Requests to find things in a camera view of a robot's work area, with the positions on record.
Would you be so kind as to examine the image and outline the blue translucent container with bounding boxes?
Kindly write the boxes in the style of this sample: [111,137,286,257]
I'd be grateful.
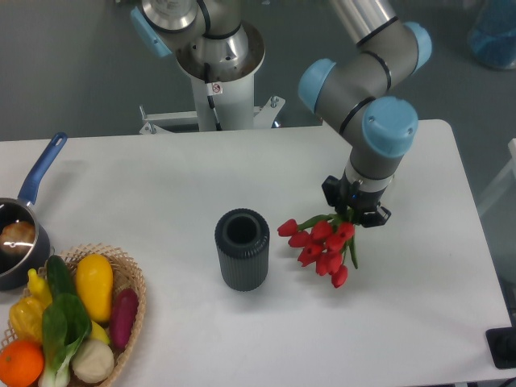
[468,0,515,70]

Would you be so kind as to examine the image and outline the black cable on pedestal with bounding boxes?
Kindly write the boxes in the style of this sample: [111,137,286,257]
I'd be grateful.
[203,63,223,131]

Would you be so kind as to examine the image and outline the dark green cucumber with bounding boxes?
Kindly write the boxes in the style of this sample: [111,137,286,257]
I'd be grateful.
[45,255,77,299]

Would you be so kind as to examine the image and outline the purple sweet potato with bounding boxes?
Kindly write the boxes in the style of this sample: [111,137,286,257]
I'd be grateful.
[109,288,139,350]

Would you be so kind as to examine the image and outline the yellow squash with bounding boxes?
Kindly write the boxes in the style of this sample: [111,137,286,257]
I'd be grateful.
[75,254,114,324]

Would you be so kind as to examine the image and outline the brown bun in saucepan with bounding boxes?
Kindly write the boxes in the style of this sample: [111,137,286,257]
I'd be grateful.
[1,221,35,256]

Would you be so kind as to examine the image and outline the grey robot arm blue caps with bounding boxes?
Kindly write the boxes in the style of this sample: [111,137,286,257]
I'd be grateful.
[131,1,432,227]

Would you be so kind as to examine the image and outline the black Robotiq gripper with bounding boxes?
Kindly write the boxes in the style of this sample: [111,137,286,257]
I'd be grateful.
[322,175,391,228]

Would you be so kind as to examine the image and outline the yellow bell pepper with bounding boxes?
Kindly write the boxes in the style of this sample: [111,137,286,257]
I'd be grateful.
[9,297,44,344]

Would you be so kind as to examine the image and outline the beige round mushroom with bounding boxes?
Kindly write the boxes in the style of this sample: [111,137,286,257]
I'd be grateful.
[72,339,114,384]

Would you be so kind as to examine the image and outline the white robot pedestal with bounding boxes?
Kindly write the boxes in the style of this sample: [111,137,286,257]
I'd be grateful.
[139,21,285,134]

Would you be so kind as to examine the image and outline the woven wicker basket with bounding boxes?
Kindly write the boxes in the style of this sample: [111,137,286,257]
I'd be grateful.
[1,244,146,386]

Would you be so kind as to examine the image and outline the white frame at right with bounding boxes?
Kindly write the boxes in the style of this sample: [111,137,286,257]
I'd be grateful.
[476,139,515,217]

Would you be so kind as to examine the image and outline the orange fruit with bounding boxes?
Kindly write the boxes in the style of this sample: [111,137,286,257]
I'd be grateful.
[1,340,44,387]

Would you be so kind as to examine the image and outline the black device at edge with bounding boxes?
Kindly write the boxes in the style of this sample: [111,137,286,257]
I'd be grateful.
[485,327,515,369]

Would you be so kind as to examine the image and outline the small yellow banana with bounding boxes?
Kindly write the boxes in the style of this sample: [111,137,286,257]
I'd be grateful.
[27,268,52,307]

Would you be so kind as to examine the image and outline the blue handled saucepan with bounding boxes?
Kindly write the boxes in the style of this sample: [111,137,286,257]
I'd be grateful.
[1,132,68,291]

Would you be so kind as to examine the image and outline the dark grey ribbed vase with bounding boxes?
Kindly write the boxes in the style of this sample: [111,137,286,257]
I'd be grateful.
[214,208,270,292]

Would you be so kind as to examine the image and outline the red tulip bouquet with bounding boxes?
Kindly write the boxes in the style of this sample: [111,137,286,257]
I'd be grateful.
[277,208,358,289]

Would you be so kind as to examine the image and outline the green bok choy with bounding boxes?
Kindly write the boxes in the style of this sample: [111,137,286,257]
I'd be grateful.
[38,293,93,387]

